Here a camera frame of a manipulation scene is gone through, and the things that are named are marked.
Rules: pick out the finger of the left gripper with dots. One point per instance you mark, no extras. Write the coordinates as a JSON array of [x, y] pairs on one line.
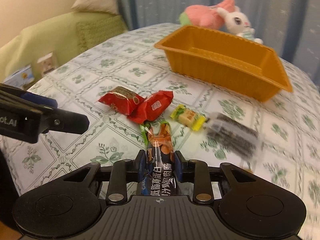
[[59, 120], [38, 99]]

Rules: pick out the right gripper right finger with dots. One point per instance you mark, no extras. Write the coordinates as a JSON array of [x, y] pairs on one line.
[[201, 176]]

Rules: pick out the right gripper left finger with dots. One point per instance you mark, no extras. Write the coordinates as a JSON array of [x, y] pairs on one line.
[[118, 176]]

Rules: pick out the green black sausage snack packet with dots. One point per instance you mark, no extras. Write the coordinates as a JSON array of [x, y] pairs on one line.
[[158, 178]]

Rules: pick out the red snack packet brown label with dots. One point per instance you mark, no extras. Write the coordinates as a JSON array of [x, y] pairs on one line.
[[122, 100]]

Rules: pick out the red gold candy packet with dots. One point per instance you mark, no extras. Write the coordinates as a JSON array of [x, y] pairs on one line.
[[152, 107]]

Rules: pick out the blue white box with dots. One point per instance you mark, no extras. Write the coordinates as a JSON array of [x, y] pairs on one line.
[[21, 79]]

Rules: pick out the beige small box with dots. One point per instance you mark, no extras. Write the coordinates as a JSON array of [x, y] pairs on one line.
[[47, 63]]

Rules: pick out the yellow green candy packet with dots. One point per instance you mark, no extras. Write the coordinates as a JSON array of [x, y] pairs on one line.
[[188, 117]]

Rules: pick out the clear packet black seaweed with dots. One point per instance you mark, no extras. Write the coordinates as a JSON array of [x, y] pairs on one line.
[[246, 142]]

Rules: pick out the green sofa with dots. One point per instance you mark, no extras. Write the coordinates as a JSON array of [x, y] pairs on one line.
[[56, 35]]

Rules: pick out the green zigzag cushion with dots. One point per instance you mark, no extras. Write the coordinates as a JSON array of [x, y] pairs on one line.
[[91, 34]]

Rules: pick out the floral checked tablecloth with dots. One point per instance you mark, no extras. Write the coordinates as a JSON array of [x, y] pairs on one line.
[[288, 123]]

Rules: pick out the beige pillow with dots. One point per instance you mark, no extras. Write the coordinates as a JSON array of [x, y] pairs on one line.
[[108, 6]]

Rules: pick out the orange plastic tray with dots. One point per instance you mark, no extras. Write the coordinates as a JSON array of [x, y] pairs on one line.
[[226, 60]]

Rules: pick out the pink starfish plush toy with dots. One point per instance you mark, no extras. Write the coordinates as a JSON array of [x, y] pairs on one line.
[[206, 16]]

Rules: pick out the white bunny plush toy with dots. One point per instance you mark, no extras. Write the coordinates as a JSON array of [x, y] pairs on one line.
[[238, 24]]

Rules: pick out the blue starry curtain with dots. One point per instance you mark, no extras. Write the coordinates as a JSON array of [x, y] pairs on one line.
[[290, 27]]

